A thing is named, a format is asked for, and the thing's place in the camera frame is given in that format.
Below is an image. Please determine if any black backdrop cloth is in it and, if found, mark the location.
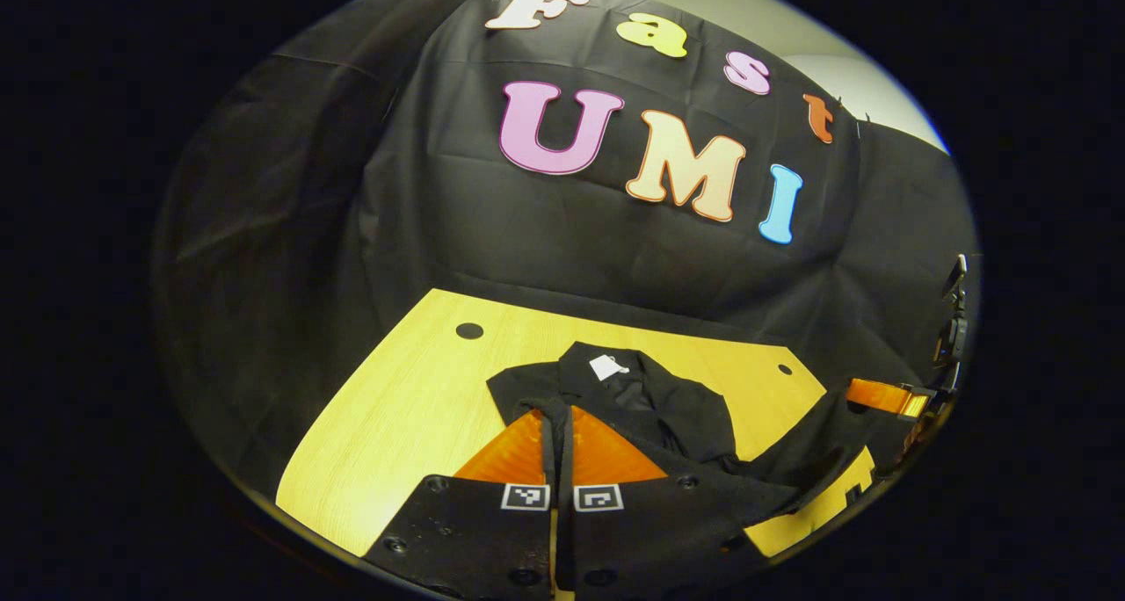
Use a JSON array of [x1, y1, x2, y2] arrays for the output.
[[151, 0, 982, 498]]

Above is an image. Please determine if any black shirt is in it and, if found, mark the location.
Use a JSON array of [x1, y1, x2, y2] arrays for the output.
[[485, 341, 925, 533]]

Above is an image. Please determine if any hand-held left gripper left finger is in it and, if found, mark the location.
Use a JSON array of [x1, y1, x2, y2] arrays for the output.
[[362, 406, 557, 601]]

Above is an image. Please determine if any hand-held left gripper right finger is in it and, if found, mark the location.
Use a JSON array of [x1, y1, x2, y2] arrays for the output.
[[555, 405, 767, 598]]

